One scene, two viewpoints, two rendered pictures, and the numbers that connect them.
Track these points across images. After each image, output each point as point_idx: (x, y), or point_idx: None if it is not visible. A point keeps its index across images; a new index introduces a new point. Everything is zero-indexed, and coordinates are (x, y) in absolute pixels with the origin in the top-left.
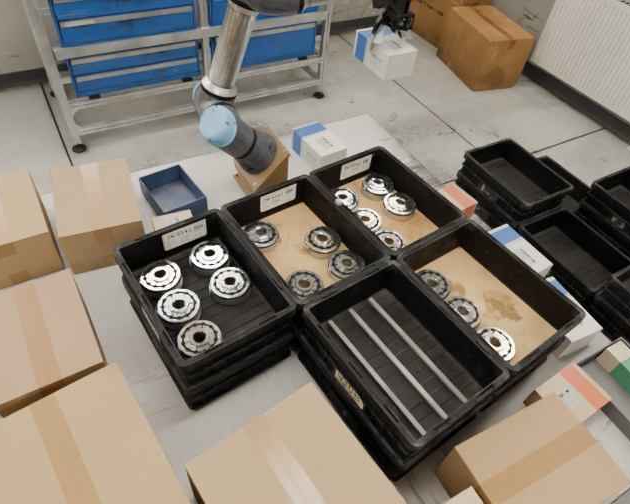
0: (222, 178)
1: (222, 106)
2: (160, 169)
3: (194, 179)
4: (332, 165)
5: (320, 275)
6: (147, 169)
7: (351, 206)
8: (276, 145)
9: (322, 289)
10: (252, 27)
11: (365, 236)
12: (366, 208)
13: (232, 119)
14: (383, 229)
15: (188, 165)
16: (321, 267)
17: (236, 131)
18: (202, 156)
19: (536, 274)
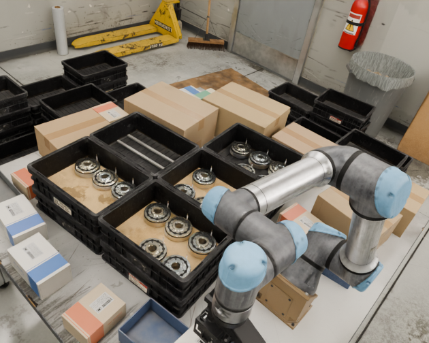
0: (319, 301)
1: (334, 233)
2: (371, 295)
3: (338, 292)
4: (220, 243)
5: (197, 191)
6: (380, 292)
7: (192, 235)
8: (282, 273)
9: (193, 154)
10: (353, 218)
11: (176, 188)
12: (180, 236)
13: (317, 228)
14: (161, 233)
15: (356, 308)
16: (198, 196)
17: (309, 230)
18: (356, 325)
19: (52, 183)
